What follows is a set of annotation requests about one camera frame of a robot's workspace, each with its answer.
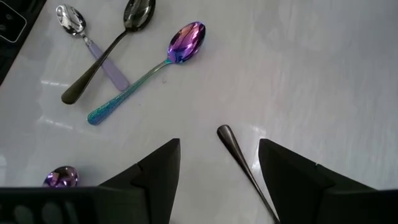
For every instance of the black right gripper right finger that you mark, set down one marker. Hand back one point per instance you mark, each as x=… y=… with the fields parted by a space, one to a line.
x=289 y=180

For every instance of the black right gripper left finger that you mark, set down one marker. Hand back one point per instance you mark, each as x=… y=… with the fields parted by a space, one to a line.
x=161 y=186

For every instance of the black metal spoon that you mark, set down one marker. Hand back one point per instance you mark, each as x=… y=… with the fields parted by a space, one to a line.
x=231 y=144
x=138 y=14

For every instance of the black camera with silver rim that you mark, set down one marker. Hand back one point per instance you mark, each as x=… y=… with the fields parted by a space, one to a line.
x=11 y=23

